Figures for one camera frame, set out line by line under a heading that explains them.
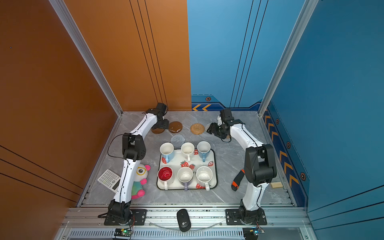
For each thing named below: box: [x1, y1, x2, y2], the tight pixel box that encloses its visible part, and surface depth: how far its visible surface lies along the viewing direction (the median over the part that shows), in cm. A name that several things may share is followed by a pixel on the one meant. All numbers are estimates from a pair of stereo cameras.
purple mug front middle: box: [177, 166, 194, 192], surface depth 83 cm
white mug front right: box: [196, 165, 213, 192], surface depth 83 cm
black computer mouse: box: [177, 208, 192, 232], surface depth 73 cm
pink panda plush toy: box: [131, 163, 151, 200], surface depth 82 cm
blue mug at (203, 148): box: [197, 140, 211, 163], surface depth 91 cm
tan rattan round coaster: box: [190, 123, 205, 135], surface depth 111 cm
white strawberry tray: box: [157, 149, 218, 192], surface depth 87 cm
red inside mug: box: [157, 166, 174, 191], surface depth 83 cm
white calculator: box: [97, 169, 122, 193], surface depth 87 cm
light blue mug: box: [159, 142, 175, 164], surface depth 91 cm
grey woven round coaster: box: [170, 134, 186, 148], surface depth 105 cm
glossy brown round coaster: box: [168, 121, 183, 134], surface depth 111 cm
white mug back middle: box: [181, 142, 195, 163], surface depth 91 cm
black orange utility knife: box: [231, 169, 246, 192], surface depth 86 cm
